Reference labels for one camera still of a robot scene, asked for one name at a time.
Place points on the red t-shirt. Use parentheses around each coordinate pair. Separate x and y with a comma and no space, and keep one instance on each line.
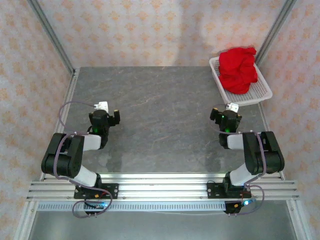
(237,70)

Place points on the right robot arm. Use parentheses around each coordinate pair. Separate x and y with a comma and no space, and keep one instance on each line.
(270,155)

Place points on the white plastic mesh basket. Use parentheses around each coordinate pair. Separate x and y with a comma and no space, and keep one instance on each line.
(260,92)

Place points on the small circuit board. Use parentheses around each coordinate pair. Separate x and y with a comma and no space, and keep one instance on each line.
(248,202)
(101,205)

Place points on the grey metal lower shelf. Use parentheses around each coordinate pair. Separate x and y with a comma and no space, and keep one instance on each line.
(162,227)

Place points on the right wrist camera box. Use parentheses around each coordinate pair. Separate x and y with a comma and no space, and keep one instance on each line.
(233,107)

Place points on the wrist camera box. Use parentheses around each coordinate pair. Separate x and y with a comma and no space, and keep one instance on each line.
(233,107)
(102,105)

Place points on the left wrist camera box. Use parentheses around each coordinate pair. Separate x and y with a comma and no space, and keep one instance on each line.
(102,105)

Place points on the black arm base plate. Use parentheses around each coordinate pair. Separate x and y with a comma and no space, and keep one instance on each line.
(112,191)
(212,190)

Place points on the wide aluminium mounting rail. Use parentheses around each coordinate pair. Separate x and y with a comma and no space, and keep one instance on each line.
(162,190)

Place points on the aluminium corner post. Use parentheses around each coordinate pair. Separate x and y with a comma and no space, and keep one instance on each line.
(51,33)
(273,32)

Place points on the aluminium lower frame rail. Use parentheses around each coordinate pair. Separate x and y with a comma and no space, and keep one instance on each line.
(298,220)
(25,222)

